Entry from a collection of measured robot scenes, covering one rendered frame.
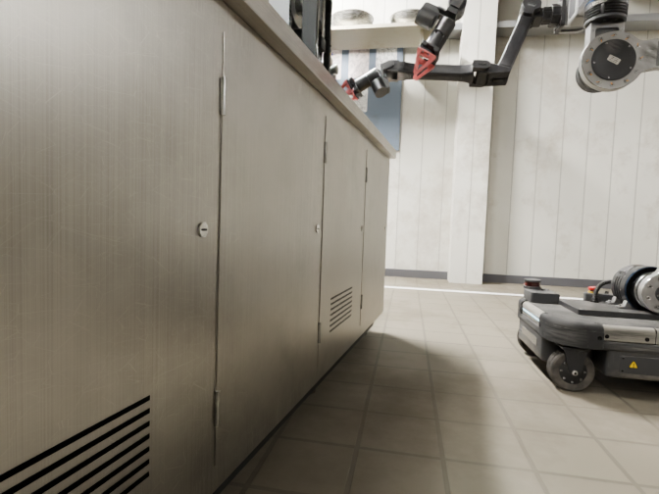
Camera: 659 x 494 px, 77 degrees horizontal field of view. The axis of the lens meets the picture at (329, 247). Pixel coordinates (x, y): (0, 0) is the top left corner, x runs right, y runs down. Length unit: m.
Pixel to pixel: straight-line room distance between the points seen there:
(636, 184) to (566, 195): 0.61
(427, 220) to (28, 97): 4.13
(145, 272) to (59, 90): 0.21
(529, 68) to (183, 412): 4.51
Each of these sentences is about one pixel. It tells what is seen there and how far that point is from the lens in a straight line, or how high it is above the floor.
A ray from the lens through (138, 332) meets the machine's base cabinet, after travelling 0.54.
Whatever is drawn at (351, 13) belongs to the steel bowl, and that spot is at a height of 2.39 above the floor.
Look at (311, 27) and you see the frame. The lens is 1.54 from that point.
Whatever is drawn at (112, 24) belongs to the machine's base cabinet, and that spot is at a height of 0.73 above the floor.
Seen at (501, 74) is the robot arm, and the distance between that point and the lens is 1.94.
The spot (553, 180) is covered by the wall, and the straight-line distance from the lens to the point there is 4.64.
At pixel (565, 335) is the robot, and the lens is 1.60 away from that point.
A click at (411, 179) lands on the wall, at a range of 4.43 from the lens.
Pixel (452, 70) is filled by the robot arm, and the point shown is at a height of 1.18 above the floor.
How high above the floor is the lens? 0.54
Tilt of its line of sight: 3 degrees down
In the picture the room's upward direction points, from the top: 2 degrees clockwise
